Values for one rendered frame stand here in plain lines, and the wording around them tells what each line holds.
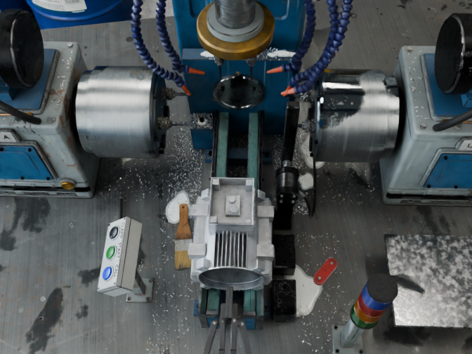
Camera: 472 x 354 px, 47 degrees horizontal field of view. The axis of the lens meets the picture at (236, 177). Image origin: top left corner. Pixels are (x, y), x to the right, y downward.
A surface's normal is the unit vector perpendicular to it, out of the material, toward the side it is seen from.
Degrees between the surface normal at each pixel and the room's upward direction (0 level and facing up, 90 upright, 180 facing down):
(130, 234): 51
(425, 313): 0
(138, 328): 0
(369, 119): 40
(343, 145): 73
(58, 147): 89
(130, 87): 5
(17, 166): 90
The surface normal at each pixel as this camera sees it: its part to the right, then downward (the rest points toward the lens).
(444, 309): -0.02, -0.50
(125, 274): 0.76, -0.30
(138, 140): -0.04, 0.63
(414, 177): -0.04, 0.86
